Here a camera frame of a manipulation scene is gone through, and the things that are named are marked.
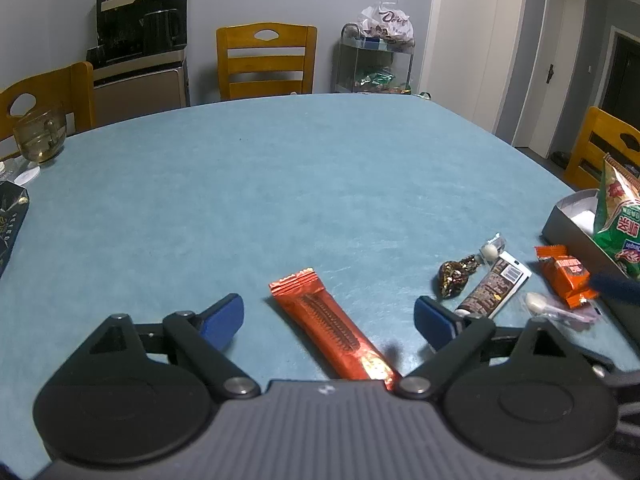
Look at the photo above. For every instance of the glass cup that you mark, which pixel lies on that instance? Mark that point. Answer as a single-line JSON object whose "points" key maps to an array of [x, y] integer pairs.
{"points": [[40, 135]]}

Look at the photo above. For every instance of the orange snack packet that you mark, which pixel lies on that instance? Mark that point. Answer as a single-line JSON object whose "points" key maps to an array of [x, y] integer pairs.
{"points": [[565, 272]]}

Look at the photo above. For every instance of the wooden chair round cutout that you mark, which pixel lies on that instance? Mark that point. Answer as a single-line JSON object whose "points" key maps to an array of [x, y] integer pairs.
{"points": [[45, 95]]}

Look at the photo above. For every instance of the wooden chair curved cutout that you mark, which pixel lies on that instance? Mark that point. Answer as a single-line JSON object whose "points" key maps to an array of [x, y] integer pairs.
{"points": [[600, 145]]}

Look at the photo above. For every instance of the wooden chair oval cutout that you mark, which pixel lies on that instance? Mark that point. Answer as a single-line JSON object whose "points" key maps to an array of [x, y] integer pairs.
{"points": [[265, 62]]}

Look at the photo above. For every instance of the white plastic bag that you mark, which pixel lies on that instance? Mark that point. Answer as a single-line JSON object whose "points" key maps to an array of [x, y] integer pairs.
{"points": [[387, 20]]}

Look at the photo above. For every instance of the green prawn cracker bag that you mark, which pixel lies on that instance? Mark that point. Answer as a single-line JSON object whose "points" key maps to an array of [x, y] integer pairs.
{"points": [[620, 215]]}

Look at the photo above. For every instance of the white saucer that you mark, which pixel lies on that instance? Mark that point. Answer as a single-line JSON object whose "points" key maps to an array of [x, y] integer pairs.
{"points": [[26, 176]]}

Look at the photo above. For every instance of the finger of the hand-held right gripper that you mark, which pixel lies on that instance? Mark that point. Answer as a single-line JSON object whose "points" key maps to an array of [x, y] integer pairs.
{"points": [[617, 286], [607, 362]]}

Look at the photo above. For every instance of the clear packet with white lollipop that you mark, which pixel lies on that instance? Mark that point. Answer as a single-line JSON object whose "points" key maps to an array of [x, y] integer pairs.
{"points": [[555, 310]]}

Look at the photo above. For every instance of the glass trolley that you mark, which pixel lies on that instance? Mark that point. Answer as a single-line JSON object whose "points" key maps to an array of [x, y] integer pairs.
{"points": [[375, 67]]}

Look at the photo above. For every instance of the black patterned box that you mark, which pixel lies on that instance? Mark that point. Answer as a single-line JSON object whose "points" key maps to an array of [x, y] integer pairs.
{"points": [[11, 225]]}

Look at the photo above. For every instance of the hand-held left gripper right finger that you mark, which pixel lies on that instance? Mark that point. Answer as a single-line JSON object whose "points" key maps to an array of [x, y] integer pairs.
{"points": [[435, 322]]}

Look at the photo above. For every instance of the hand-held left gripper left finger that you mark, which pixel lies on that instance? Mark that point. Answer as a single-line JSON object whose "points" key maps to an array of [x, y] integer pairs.
{"points": [[222, 317]]}

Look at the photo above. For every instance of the red snack bar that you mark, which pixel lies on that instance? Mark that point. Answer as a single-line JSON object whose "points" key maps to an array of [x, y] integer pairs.
{"points": [[332, 327]]}

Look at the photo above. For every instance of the brown foil candy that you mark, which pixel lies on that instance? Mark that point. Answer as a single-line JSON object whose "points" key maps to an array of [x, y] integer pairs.
{"points": [[454, 277]]}

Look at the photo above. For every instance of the long brown chocolate packet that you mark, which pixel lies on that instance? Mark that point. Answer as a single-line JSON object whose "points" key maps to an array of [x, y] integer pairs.
{"points": [[492, 287]]}

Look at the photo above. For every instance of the dark door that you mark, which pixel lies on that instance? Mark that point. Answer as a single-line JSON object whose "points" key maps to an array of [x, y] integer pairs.
{"points": [[627, 75]]}

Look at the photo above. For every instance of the grey box white inside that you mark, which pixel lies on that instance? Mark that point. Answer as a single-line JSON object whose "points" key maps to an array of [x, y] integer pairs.
{"points": [[570, 220]]}

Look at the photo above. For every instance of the black water dispenser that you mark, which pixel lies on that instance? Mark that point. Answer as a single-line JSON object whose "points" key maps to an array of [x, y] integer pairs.
{"points": [[140, 50]]}

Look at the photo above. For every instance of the clear wrapper with ball candies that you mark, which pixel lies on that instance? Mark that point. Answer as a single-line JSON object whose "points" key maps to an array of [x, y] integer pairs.
{"points": [[490, 249]]}

